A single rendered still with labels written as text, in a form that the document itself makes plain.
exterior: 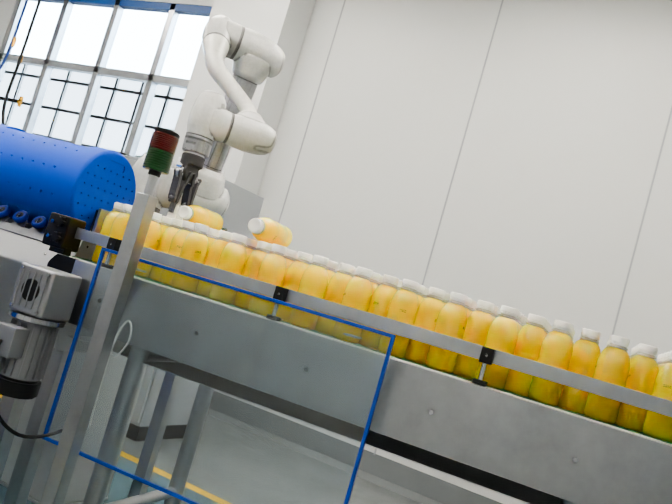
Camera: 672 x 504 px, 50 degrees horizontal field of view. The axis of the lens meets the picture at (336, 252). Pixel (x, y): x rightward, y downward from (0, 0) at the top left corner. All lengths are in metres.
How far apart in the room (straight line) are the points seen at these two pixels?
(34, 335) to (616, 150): 3.45
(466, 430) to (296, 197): 3.64
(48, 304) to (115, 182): 0.56
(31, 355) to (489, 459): 1.12
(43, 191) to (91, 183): 0.14
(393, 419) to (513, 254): 2.92
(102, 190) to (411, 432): 1.21
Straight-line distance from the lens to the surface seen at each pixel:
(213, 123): 2.33
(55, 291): 1.90
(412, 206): 4.66
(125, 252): 1.74
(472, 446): 1.57
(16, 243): 2.30
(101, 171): 2.26
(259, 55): 2.81
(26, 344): 1.93
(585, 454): 1.55
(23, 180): 2.32
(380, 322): 1.63
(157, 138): 1.75
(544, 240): 4.41
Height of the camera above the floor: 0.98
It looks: 4 degrees up
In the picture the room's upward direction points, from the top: 16 degrees clockwise
